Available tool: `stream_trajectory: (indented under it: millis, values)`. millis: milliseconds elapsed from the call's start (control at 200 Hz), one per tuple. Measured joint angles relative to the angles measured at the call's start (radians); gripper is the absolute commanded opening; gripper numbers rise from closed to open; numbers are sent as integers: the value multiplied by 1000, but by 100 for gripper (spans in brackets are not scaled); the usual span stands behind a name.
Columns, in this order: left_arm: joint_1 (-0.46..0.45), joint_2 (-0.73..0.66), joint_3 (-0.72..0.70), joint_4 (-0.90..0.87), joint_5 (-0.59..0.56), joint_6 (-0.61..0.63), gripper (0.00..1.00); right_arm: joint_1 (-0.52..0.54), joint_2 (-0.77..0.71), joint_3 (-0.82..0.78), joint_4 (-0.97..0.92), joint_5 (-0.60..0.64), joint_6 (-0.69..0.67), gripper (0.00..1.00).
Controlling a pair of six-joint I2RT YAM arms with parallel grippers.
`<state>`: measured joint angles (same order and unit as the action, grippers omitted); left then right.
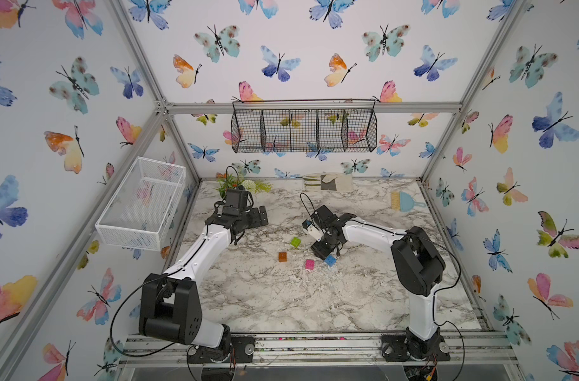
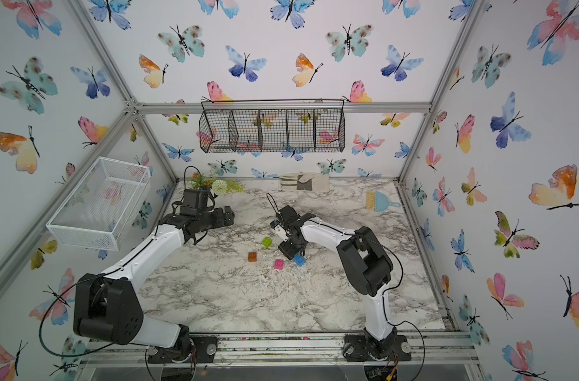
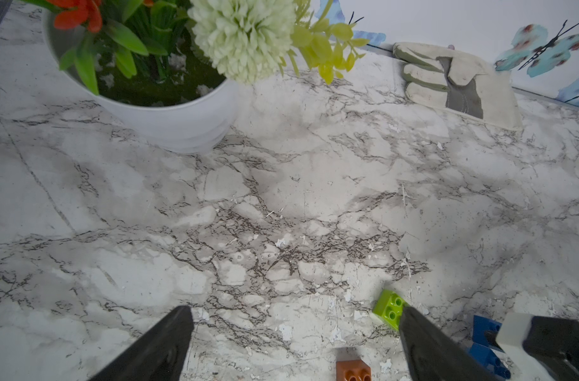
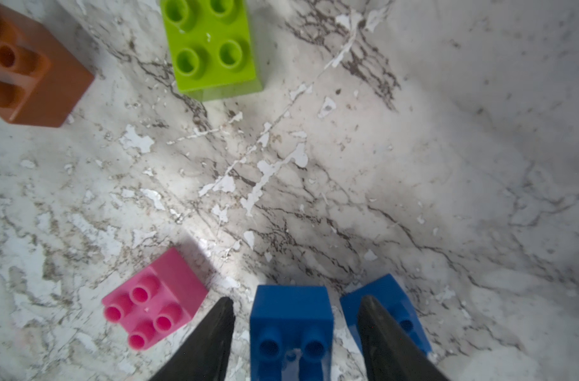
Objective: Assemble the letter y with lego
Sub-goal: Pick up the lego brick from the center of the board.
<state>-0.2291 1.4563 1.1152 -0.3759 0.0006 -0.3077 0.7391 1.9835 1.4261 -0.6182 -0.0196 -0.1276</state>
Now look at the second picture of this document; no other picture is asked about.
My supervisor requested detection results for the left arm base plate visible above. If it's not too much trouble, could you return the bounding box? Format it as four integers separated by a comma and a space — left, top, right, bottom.
147, 334, 219, 365

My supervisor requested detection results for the black wire basket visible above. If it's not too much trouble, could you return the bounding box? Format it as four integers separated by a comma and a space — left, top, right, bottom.
197, 98, 346, 154

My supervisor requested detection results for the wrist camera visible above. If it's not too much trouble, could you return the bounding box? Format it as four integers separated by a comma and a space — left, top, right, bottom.
180, 187, 210, 217
270, 220, 288, 241

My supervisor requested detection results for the white mesh basket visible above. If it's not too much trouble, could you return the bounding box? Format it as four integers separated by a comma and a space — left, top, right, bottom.
46, 157, 151, 252

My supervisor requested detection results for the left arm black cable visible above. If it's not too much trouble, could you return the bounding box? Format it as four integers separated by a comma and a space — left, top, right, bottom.
38, 273, 114, 358

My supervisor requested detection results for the white flower pot plant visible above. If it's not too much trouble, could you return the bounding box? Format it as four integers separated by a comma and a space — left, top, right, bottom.
186, 172, 244, 196

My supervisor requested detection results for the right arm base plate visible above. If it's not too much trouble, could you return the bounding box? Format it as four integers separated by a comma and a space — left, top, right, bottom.
342, 332, 411, 362

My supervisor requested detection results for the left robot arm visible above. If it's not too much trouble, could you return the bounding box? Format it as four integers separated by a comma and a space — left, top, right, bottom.
73, 206, 235, 357

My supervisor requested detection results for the green lego brick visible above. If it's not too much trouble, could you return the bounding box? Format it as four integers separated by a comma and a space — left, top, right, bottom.
262, 237, 273, 248

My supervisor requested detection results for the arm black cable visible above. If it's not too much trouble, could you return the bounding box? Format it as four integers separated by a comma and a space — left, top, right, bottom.
381, 256, 427, 381
38, 273, 114, 358

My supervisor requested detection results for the light blue lego brick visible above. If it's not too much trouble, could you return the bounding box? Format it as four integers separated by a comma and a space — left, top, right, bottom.
293, 254, 306, 267

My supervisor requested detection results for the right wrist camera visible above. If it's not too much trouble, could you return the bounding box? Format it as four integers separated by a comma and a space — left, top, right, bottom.
270, 220, 288, 241

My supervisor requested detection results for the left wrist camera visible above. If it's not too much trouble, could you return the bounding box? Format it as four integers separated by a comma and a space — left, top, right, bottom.
180, 187, 210, 217

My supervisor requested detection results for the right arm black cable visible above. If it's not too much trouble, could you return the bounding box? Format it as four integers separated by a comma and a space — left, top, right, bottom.
381, 256, 427, 381

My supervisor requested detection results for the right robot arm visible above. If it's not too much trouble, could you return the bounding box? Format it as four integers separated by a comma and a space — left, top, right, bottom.
271, 206, 395, 342

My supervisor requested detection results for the blue hand brush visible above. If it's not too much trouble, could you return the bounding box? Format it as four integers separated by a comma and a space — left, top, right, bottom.
365, 191, 402, 213

